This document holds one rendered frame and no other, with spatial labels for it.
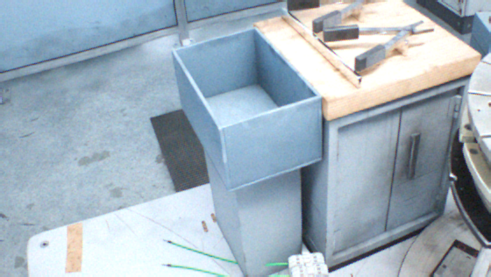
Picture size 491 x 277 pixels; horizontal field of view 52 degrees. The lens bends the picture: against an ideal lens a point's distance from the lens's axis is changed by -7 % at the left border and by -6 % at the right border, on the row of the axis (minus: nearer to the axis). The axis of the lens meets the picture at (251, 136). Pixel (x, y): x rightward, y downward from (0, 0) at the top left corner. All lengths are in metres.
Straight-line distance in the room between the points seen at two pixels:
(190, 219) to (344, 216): 0.25
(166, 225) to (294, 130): 0.34
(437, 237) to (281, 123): 0.33
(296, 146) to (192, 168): 1.51
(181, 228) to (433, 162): 0.37
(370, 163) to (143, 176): 1.53
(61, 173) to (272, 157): 1.73
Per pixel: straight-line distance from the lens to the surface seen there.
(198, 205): 0.83
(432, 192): 0.75
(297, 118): 0.53
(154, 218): 0.83
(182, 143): 2.17
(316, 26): 0.61
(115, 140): 2.30
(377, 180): 0.66
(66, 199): 2.10
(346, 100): 0.54
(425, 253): 0.74
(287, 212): 0.65
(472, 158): 0.49
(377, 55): 0.56
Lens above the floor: 1.37
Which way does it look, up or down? 39 degrees down
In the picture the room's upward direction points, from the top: 6 degrees counter-clockwise
